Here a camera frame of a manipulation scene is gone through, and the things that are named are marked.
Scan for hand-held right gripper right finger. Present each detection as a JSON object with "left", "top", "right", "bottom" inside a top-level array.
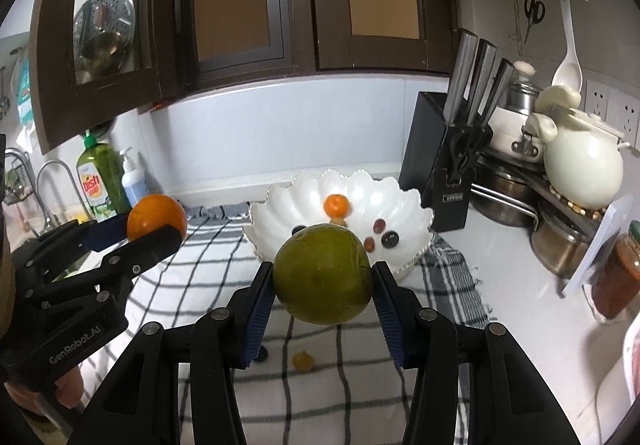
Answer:
[{"left": 371, "top": 261, "right": 573, "bottom": 445}]

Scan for black knife block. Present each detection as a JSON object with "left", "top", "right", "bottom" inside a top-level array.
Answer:
[{"left": 398, "top": 92, "right": 476, "bottom": 233}]

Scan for red sauce jar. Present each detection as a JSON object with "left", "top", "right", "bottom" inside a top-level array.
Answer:
[{"left": 590, "top": 220, "right": 640, "bottom": 321}]

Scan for black kitchen shears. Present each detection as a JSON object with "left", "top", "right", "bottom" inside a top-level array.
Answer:
[{"left": 447, "top": 122, "right": 493, "bottom": 177}]

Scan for steel faucet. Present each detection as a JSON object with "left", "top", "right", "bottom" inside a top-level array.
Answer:
[{"left": 35, "top": 159, "right": 96, "bottom": 226}]

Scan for black handle scissors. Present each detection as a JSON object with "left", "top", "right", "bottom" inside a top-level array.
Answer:
[{"left": 521, "top": 0, "right": 547, "bottom": 46}]

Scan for white scalloped bowl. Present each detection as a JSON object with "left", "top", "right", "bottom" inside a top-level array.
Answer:
[{"left": 242, "top": 168, "right": 435, "bottom": 282}]

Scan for teal patterned towel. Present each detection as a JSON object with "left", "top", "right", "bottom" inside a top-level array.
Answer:
[{"left": 16, "top": 45, "right": 40, "bottom": 146}]

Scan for orange mandarin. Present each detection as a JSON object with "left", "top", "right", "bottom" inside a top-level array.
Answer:
[
  {"left": 126, "top": 194, "right": 188, "bottom": 243},
  {"left": 323, "top": 194, "right": 350, "bottom": 218}
]

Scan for checked white cloth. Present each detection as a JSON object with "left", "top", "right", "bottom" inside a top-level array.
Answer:
[{"left": 75, "top": 202, "right": 496, "bottom": 445}]

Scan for steel pot with handle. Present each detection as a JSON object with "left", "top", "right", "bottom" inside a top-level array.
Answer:
[{"left": 531, "top": 210, "right": 593, "bottom": 276}]

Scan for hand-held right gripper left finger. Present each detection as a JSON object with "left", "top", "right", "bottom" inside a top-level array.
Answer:
[{"left": 82, "top": 261, "right": 275, "bottom": 445}]

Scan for cream ceramic pot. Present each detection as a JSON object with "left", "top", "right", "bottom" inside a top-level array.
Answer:
[{"left": 522, "top": 85, "right": 626, "bottom": 208}]

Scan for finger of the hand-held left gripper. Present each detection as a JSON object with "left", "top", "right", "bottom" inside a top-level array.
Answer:
[
  {"left": 22, "top": 226, "right": 183, "bottom": 322},
  {"left": 17, "top": 214, "right": 132, "bottom": 272}
]

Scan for wooden bead trivet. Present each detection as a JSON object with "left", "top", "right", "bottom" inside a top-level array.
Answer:
[{"left": 547, "top": 180, "right": 608, "bottom": 222}]

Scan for steel steamer plate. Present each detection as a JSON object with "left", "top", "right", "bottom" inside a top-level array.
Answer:
[{"left": 74, "top": 0, "right": 137, "bottom": 81}]

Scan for white pump bottle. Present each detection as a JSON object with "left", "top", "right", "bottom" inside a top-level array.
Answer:
[{"left": 118, "top": 146, "right": 148, "bottom": 208}]

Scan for large green citrus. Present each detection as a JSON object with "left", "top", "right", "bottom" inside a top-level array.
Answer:
[{"left": 272, "top": 223, "right": 373, "bottom": 325}]

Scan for steel handle knife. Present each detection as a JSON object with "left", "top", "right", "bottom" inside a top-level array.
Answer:
[
  {"left": 479, "top": 59, "right": 516, "bottom": 124},
  {"left": 444, "top": 29, "right": 479, "bottom": 124},
  {"left": 462, "top": 39, "right": 497, "bottom": 124}
]

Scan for steel container white knob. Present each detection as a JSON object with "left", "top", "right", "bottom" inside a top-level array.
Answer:
[{"left": 502, "top": 60, "right": 543, "bottom": 113}]

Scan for stainless steel pots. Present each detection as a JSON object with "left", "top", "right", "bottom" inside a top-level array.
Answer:
[{"left": 472, "top": 148, "right": 635, "bottom": 298}]

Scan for wide steel pot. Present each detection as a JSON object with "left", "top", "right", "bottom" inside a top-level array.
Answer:
[{"left": 470, "top": 160, "right": 543, "bottom": 228}]

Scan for slim steel tap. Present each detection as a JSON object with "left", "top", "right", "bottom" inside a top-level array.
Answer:
[{"left": 4, "top": 149, "right": 53, "bottom": 236}]

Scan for dark brown cabinet door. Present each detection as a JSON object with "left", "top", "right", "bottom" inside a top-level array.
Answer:
[
  {"left": 145, "top": 0, "right": 317, "bottom": 101},
  {"left": 27, "top": 0, "right": 166, "bottom": 156},
  {"left": 290, "top": 0, "right": 458, "bottom": 76}
]

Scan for white plastic ladle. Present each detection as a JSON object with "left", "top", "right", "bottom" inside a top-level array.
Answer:
[{"left": 551, "top": 0, "right": 583, "bottom": 93}]

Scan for white pot with latch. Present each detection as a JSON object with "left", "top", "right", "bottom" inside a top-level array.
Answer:
[{"left": 487, "top": 105, "right": 546, "bottom": 162}]

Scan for person's left hand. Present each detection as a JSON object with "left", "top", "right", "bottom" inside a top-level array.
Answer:
[{"left": 5, "top": 365, "right": 84, "bottom": 422}]

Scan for white wall socket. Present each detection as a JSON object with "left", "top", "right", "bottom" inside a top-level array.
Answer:
[
  {"left": 584, "top": 79, "right": 610, "bottom": 118},
  {"left": 606, "top": 88, "right": 640, "bottom": 146}
]

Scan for green dish soap bottle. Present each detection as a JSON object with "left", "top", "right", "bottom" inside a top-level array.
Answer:
[{"left": 76, "top": 129, "right": 132, "bottom": 221}]

